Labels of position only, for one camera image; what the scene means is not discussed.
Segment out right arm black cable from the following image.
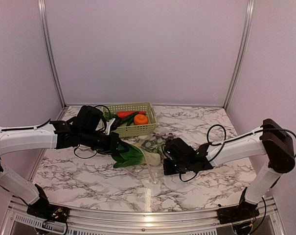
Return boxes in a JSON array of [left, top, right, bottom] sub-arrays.
[[178, 124, 296, 183]]

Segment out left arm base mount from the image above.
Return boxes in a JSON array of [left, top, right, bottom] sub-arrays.
[[27, 204, 69, 223]]

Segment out fake purple grapes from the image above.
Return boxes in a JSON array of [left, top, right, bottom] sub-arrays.
[[153, 132, 176, 141]]

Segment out fake green cucumber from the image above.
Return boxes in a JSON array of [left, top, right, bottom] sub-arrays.
[[117, 114, 136, 127]]

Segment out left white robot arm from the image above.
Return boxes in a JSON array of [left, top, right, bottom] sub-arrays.
[[0, 105, 129, 218]]

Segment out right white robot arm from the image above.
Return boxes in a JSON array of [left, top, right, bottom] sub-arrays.
[[162, 118, 296, 219]]

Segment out green perforated plastic basket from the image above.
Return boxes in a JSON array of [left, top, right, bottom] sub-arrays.
[[101, 102, 157, 138]]

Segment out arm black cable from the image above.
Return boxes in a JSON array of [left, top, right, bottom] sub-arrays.
[[178, 124, 296, 183], [5, 105, 112, 160]]

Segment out front aluminium frame rail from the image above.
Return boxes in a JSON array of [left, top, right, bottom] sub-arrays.
[[5, 195, 285, 235]]

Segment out right aluminium frame post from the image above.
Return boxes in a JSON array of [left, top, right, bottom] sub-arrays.
[[223, 0, 255, 111]]

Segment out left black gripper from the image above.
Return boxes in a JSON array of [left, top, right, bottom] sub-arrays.
[[79, 128, 130, 155]]

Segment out fake red carrot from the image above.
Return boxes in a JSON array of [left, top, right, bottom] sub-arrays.
[[117, 111, 146, 118]]

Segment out clear dotted zip bag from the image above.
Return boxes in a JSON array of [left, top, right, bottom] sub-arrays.
[[126, 131, 177, 184]]

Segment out fake orange tangerine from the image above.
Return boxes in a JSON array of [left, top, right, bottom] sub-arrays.
[[134, 114, 149, 125]]

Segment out fake green leafy vegetable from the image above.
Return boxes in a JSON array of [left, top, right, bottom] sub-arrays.
[[113, 144, 161, 168]]

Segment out left aluminium frame post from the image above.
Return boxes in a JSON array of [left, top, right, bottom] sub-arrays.
[[38, 0, 66, 109]]

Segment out fake green grapes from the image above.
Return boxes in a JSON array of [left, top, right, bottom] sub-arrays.
[[141, 140, 161, 154]]

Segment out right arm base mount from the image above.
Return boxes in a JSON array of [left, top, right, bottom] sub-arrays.
[[217, 206, 260, 224]]

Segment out aluminium frame post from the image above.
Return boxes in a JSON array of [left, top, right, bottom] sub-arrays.
[[38, 0, 66, 109], [223, 0, 255, 111]]

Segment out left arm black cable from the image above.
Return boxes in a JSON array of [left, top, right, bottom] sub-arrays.
[[5, 105, 112, 160]]

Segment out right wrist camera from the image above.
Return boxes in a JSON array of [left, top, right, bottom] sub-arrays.
[[161, 144, 172, 160]]

